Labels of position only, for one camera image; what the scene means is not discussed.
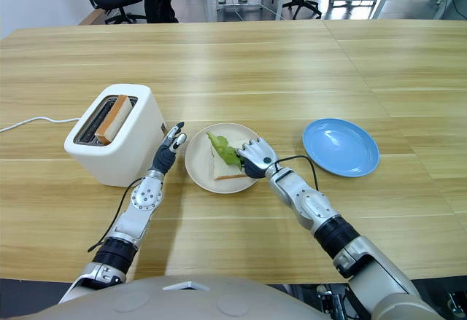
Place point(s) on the bread slice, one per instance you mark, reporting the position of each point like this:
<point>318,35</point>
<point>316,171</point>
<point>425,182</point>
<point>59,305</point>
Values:
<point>116,117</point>
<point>224,170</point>

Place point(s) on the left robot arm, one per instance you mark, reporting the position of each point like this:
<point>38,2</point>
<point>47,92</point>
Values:
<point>140,203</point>

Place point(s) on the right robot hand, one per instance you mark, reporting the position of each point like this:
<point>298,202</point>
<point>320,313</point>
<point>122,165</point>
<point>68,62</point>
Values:
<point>259,154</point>

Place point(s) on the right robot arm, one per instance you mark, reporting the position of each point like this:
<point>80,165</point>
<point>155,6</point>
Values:
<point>328,221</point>

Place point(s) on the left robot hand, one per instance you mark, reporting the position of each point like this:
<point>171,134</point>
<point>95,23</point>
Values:
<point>165,159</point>

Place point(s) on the robot body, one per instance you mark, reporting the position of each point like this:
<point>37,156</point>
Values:
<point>175,300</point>

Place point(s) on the cream plate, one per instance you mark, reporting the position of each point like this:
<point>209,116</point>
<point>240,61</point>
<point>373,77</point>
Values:
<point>198,163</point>

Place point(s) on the blue plate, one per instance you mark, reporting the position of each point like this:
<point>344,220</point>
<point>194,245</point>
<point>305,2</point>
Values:
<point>341,147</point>

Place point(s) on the green lettuce leaf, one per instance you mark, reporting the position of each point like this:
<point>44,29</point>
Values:
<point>225,150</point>

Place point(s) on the cream toaster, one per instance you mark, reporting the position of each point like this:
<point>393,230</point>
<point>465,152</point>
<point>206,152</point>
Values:
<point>124,156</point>

